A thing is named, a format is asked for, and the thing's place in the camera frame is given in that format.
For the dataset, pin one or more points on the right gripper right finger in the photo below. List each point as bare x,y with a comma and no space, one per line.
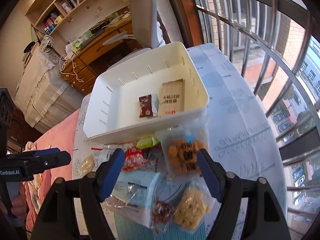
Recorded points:
226,188

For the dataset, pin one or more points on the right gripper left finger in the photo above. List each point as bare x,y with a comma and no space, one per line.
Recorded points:
94,188

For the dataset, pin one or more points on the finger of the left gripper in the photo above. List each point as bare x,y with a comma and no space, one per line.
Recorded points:
42,152
44,162

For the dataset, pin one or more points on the small pale cracker bag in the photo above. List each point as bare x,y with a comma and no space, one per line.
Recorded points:
86,166

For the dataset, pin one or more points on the rice cracker clear bag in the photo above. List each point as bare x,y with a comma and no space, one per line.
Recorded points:
194,204

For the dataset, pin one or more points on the red snack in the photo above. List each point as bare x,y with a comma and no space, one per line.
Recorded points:
134,159

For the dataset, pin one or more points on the orange puff snack bag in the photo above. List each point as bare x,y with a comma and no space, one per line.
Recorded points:
180,145

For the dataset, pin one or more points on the green candy pack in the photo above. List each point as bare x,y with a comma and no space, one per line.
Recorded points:
148,142

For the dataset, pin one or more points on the mixed nut clear bag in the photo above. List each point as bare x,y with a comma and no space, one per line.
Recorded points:
161,217

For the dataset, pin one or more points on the dark red small candy pack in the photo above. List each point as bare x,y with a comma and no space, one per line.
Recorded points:
145,103

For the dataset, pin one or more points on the brown paper biscuit pack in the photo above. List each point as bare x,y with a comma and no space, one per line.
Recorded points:
171,97

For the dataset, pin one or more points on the white plastic storage bin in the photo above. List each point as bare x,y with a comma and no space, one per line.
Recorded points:
152,91

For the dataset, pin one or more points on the person left hand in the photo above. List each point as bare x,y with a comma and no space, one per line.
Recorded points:
19,204

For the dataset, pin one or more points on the tree pattern tablecloth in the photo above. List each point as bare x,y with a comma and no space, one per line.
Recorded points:
241,140

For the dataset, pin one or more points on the lace covered cabinet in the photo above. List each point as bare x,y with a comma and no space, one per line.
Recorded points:
42,95

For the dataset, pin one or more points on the wooden desk with drawers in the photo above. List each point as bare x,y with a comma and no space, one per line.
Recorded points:
86,65

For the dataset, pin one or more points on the wooden bookshelf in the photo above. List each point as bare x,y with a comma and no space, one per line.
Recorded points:
67,20

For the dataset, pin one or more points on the grey office chair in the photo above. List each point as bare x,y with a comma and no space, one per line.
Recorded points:
154,24

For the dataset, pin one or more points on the metal window grille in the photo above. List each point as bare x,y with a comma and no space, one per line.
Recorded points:
274,46

